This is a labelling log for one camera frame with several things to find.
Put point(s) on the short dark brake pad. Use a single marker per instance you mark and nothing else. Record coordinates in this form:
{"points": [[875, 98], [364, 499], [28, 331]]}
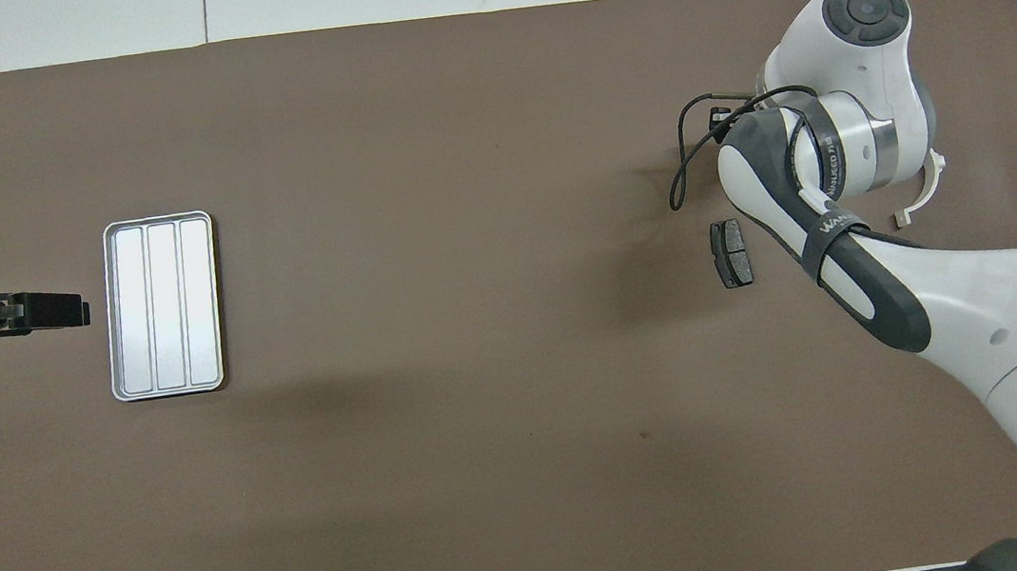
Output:
{"points": [[733, 255]]}

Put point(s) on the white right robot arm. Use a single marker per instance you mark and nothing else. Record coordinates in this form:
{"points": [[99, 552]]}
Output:
{"points": [[999, 306]]}

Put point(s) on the brown table mat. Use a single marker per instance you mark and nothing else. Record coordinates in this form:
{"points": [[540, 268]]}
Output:
{"points": [[464, 233]]}

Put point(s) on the silver metal tray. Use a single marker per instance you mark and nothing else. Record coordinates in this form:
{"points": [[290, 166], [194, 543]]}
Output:
{"points": [[161, 306]]}

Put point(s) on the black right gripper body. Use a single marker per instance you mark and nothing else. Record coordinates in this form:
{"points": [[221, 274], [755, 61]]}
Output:
{"points": [[718, 120]]}

